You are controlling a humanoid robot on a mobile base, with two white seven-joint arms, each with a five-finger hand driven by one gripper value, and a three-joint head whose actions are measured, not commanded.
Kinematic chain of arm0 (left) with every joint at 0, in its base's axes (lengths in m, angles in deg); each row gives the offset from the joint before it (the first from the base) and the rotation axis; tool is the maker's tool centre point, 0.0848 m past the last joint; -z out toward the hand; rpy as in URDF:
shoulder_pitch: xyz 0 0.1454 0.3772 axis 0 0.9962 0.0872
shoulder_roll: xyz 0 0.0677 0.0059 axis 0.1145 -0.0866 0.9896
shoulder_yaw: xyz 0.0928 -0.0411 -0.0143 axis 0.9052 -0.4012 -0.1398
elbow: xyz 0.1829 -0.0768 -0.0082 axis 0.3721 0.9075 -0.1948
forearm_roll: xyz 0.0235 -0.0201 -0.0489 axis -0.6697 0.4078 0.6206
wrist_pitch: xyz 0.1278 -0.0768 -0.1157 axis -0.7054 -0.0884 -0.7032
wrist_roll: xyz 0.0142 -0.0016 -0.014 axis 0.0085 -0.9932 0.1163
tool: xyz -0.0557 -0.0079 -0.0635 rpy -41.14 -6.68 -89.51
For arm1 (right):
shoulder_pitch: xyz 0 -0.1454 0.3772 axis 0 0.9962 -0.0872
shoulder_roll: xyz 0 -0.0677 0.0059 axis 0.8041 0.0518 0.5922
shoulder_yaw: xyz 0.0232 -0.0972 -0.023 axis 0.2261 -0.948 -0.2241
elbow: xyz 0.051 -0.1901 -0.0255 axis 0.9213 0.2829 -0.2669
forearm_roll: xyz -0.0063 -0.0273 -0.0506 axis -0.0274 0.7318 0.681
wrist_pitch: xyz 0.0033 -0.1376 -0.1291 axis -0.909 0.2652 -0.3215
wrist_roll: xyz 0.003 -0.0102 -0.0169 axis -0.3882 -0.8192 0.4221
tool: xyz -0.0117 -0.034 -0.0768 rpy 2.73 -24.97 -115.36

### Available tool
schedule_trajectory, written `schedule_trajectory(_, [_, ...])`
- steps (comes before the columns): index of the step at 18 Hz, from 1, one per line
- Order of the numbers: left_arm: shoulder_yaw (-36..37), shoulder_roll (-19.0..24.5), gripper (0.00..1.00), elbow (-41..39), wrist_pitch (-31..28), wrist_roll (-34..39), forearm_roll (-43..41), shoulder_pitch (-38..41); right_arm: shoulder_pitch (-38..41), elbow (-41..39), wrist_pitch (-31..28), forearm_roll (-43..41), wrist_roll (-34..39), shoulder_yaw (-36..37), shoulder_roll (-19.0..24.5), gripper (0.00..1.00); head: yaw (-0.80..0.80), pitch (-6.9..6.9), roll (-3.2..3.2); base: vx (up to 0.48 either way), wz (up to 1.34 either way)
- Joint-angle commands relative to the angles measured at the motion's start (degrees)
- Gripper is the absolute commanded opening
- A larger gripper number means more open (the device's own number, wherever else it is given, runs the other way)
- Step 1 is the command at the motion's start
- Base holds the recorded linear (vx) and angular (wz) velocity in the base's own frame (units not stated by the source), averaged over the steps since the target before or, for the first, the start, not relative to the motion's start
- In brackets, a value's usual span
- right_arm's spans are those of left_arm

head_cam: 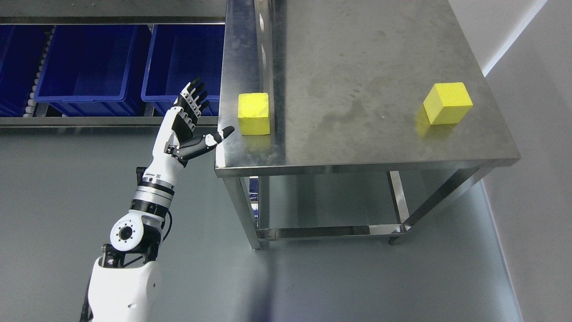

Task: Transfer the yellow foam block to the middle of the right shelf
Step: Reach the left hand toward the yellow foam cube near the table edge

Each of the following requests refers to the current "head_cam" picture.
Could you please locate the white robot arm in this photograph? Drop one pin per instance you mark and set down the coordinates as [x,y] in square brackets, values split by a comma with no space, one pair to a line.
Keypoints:
[125,280]

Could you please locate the blue plastic bin left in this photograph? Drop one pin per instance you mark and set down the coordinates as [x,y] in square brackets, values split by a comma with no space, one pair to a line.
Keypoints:
[21,48]

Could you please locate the blue plastic bin right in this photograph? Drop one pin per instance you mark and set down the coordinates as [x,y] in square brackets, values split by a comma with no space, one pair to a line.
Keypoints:
[177,55]

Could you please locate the blue plastic bin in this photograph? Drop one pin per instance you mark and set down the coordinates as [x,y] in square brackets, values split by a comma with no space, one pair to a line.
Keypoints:
[177,55]
[90,70]
[21,48]

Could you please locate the yellow foam block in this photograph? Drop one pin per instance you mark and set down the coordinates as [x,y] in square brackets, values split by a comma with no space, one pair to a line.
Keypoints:
[447,103]
[253,114]

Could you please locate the steel roller shelf rack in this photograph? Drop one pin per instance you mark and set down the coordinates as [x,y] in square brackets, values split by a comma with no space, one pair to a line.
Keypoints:
[39,120]

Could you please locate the stainless steel table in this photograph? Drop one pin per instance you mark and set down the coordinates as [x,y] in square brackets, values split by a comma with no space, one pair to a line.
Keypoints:
[346,81]

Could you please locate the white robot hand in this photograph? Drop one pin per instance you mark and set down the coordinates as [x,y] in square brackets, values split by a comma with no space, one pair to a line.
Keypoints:
[175,145]

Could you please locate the blue plastic bin middle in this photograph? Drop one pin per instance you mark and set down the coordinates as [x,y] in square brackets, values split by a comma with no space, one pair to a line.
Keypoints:
[90,70]

